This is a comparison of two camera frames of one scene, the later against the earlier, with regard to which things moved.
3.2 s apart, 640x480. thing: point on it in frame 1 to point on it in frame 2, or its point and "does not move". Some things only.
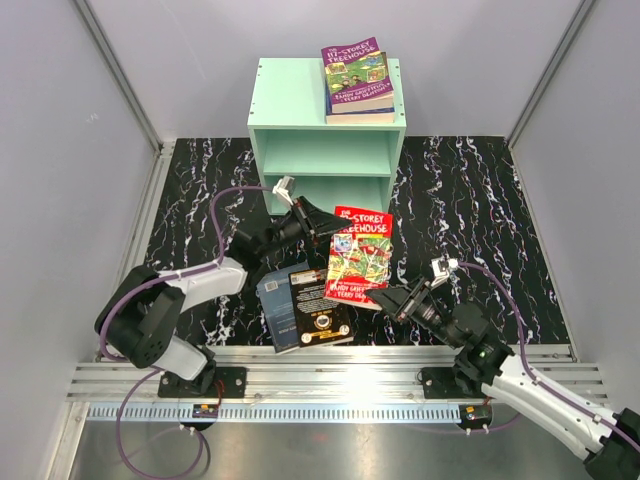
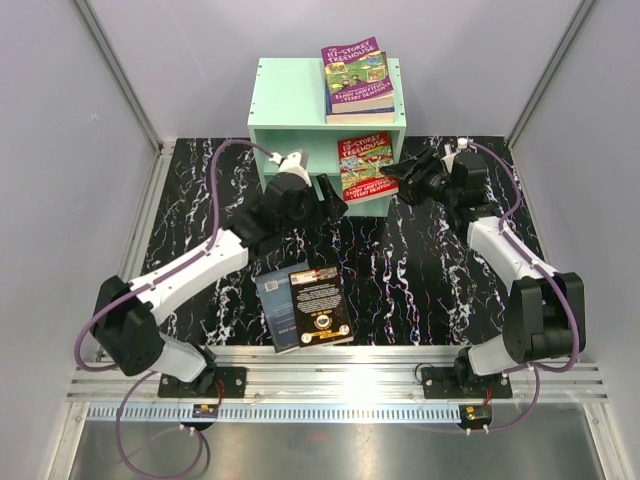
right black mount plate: (441, 383) does not move
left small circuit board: (205, 411) does not move
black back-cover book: (318, 321) does not move
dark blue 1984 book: (274, 292) does not move
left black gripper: (315, 223) to (332, 204)
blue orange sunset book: (354, 116) does not move
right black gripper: (402, 300) to (427, 161)
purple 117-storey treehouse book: (358, 77) does not move
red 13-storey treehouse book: (360, 257) to (361, 160)
